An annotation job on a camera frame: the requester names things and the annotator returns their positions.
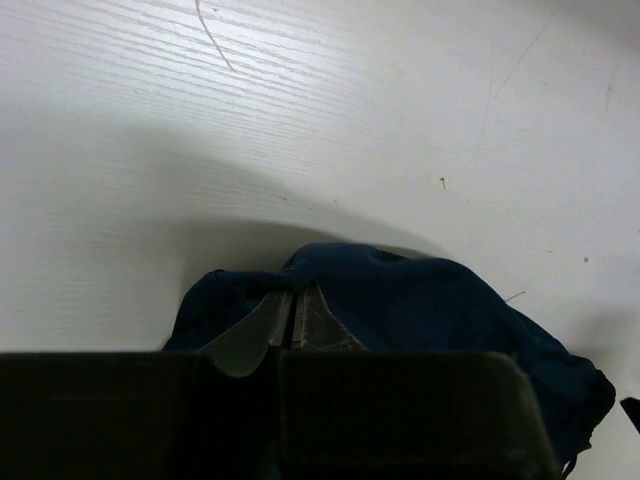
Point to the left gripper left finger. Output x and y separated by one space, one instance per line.
239 351

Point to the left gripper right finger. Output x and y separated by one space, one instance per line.
316 329

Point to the navy blue shorts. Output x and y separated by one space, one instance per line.
394 303

